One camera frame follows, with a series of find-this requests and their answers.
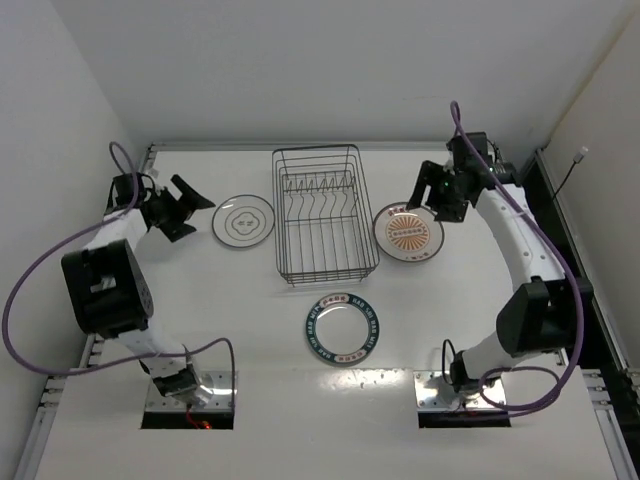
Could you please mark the white plate grey rings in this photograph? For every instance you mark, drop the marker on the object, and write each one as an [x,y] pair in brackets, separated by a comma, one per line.
[243,221]

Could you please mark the black wall cable white plug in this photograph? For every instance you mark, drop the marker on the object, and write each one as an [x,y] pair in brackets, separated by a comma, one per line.
[576,160]

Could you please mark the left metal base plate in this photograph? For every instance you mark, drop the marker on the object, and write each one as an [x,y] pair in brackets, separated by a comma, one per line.
[214,397]

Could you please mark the white plate teal rim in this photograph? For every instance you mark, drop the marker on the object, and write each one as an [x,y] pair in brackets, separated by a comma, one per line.
[342,329]

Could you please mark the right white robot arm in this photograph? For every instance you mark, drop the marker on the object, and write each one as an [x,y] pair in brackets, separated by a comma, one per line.
[546,310]

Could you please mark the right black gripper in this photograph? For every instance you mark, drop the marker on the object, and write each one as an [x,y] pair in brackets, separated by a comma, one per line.
[441,189]

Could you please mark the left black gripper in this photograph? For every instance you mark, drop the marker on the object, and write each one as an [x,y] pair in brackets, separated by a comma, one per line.
[170,212]

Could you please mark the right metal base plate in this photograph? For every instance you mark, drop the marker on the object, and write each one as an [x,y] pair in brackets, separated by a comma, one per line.
[434,395]

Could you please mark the metal base plate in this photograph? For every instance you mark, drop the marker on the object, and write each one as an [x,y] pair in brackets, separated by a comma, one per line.
[214,397]
[434,395]

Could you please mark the white plate orange sunburst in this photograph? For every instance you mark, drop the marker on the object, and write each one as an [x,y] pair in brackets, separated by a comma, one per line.
[408,236]

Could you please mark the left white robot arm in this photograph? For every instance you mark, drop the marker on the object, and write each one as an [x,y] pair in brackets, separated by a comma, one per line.
[110,296]

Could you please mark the grey wire dish rack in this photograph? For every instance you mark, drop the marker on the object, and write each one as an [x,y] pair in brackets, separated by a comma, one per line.
[323,216]

